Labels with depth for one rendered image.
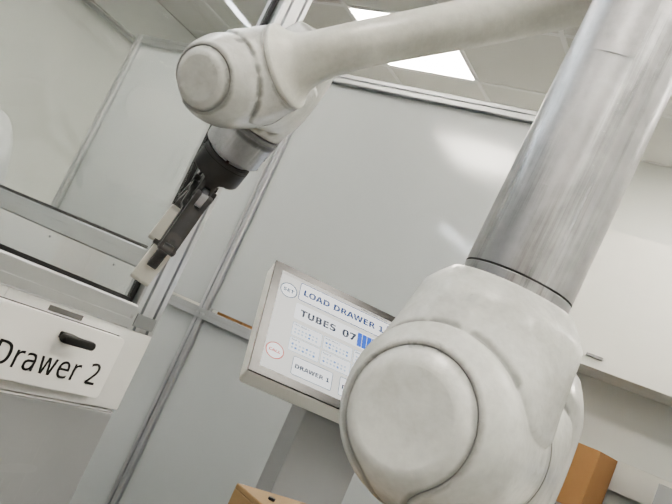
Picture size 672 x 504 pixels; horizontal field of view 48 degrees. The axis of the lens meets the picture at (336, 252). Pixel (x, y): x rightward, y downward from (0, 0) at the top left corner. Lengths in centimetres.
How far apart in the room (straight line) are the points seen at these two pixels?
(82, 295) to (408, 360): 81
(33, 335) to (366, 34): 67
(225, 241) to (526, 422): 236
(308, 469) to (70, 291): 69
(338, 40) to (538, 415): 47
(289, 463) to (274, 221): 131
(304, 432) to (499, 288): 109
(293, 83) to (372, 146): 187
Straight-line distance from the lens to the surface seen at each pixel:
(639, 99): 71
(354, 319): 172
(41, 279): 122
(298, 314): 164
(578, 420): 84
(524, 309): 62
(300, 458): 168
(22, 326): 121
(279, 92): 88
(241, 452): 264
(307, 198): 277
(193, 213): 107
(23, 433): 134
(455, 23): 93
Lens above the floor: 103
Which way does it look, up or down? 8 degrees up
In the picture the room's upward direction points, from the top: 24 degrees clockwise
